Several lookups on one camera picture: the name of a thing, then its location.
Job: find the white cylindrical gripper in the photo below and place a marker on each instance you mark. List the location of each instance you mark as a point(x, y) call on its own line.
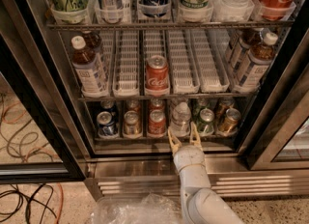
point(189, 157)

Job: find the clear water bottle front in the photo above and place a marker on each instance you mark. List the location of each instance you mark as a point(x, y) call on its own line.
point(180, 120)

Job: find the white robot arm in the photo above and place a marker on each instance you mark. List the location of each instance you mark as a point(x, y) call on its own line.
point(200, 205)

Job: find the clear water bottle rear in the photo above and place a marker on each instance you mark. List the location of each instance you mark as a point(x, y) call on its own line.
point(176, 101)

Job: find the white empty shelf tray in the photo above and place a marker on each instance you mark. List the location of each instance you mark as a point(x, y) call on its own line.
point(126, 67)
point(183, 72)
point(213, 77)

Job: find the red Coca-Cola can middle shelf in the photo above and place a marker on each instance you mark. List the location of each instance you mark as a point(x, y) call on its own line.
point(157, 73)

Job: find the right glass fridge door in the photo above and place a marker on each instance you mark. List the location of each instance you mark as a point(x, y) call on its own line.
point(281, 109)

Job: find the glass fridge door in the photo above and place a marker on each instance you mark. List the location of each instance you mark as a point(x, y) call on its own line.
point(281, 109)
point(36, 65)

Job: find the brown tea bottle right rear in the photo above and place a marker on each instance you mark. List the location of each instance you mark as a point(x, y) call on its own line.
point(240, 42)

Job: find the brown tea bottle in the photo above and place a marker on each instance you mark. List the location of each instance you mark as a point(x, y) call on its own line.
point(240, 42)
point(94, 41)
point(89, 68)
point(256, 62)

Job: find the brown tea bottle left front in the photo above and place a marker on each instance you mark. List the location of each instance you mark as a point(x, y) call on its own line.
point(89, 68)

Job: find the brown tea bottle right front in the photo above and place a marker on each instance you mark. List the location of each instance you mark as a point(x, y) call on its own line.
point(256, 62)

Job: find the brown tea bottle left rear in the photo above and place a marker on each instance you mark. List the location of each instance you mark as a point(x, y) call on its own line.
point(94, 41)

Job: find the left glass fridge door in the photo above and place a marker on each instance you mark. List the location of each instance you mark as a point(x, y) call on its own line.
point(36, 65)

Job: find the green soda can front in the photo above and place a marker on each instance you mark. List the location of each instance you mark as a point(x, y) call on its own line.
point(204, 122)

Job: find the green soda can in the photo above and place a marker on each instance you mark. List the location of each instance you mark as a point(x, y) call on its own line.
point(204, 122)
point(199, 104)

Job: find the red Coca-Cola can bottom front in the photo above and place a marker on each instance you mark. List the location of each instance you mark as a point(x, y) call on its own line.
point(157, 123)

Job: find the red coca-cola can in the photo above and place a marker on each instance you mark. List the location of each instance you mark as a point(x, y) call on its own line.
point(156, 104)
point(157, 123)

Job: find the green soda can rear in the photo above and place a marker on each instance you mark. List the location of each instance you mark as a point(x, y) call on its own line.
point(199, 104)

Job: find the gold soda can front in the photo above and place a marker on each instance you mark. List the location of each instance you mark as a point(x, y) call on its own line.
point(230, 120)

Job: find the gold soda can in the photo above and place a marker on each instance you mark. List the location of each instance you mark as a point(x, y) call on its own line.
point(222, 105)
point(230, 120)

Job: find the red Coca-Cola can bottom rear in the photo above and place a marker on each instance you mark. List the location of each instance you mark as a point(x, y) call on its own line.
point(156, 104)

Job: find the gold soda can rear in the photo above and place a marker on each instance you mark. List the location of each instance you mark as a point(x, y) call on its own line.
point(222, 105)

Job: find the brown soda can front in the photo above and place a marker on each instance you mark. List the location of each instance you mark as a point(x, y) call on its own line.
point(132, 123)

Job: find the brown soda can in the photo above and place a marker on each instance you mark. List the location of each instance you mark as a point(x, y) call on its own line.
point(133, 105)
point(132, 123)

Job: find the brown soda can rear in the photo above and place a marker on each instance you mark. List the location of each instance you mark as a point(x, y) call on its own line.
point(133, 105)

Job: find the clear plastic bin with bag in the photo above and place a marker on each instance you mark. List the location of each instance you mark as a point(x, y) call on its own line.
point(151, 209)

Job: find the blue Pepsi can front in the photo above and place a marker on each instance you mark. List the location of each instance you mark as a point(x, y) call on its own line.
point(106, 124)

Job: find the blue pepsi can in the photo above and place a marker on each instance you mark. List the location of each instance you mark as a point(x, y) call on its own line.
point(109, 106)
point(106, 124)

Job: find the blue Pepsi can rear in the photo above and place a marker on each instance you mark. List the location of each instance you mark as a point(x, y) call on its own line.
point(109, 106)

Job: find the middle wire shelf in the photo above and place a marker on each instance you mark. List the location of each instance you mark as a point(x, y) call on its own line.
point(215, 95)

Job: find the wire shelf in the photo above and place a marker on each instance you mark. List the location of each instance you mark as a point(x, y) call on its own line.
point(215, 95)
point(168, 26)

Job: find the top wire shelf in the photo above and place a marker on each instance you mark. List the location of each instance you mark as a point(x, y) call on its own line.
point(168, 26)

